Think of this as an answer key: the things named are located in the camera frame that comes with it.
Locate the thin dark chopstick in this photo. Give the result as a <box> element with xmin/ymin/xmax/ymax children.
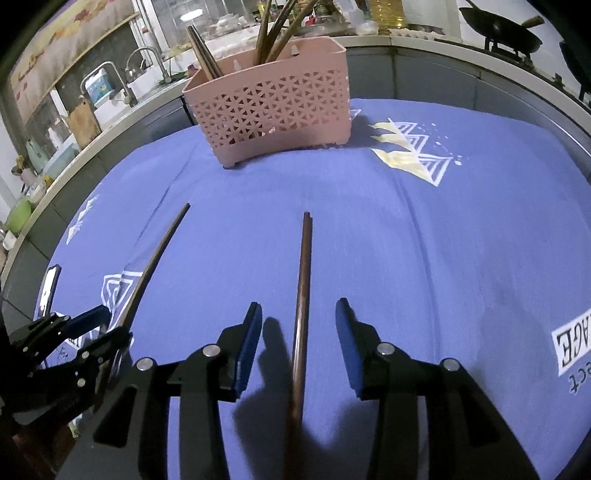
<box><xmin>116</xmin><ymin>203</ymin><xmax>190</xmax><ymax>330</ymax></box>

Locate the dark reddish chopstick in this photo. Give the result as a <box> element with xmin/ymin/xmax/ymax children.
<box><xmin>290</xmin><ymin>212</ymin><xmax>312</xmax><ymax>428</ymax></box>

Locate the brown wooden chopstick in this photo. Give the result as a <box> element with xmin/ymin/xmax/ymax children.
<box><xmin>254</xmin><ymin>0</ymin><xmax>273</xmax><ymax>65</ymax></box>
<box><xmin>198</xmin><ymin>33</ymin><xmax>222</xmax><ymax>79</ymax></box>
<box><xmin>257</xmin><ymin>0</ymin><xmax>297</xmax><ymax>64</ymax></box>

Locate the chrome kitchen faucet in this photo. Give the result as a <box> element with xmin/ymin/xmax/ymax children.
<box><xmin>80</xmin><ymin>61</ymin><xmax>137</xmax><ymax>107</ymax></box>

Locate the white round device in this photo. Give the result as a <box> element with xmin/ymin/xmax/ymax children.
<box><xmin>37</xmin><ymin>264</ymin><xmax>61</xmax><ymax>319</ymax></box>

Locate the green bowl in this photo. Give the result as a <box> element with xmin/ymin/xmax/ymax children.
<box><xmin>4</xmin><ymin>197</ymin><xmax>33</xmax><ymax>235</ymax></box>

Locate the wooden cutting board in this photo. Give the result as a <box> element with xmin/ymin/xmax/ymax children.
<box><xmin>67</xmin><ymin>99</ymin><xmax>101</xmax><ymax>149</ymax></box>

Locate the blue patterned tablecloth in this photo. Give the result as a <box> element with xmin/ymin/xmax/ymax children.
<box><xmin>52</xmin><ymin>99</ymin><xmax>590</xmax><ymax>479</ymax></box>

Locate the fruit print window blind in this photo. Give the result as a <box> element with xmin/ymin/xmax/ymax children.
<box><xmin>10</xmin><ymin>0</ymin><xmax>135</xmax><ymax>98</ymax></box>

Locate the pink perforated utensil basket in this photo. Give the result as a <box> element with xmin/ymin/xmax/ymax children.
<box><xmin>182</xmin><ymin>37</ymin><xmax>352</xmax><ymax>168</ymax></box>

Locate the yellow cooking oil bottle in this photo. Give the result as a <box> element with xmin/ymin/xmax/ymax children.
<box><xmin>368</xmin><ymin>0</ymin><xmax>407</xmax><ymax>29</ymax></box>

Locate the black wok with handle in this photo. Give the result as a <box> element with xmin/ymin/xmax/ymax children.
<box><xmin>459</xmin><ymin>1</ymin><xmax>545</xmax><ymax>55</ymax></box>

